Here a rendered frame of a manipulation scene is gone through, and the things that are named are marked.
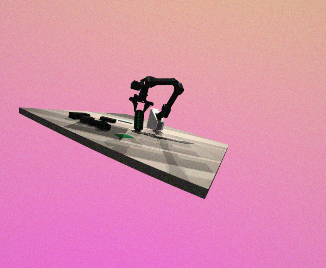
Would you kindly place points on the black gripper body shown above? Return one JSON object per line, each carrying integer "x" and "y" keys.
{"x": 142, "y": 97}

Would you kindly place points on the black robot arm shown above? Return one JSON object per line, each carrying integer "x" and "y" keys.
{"x": 151, "y": 82}

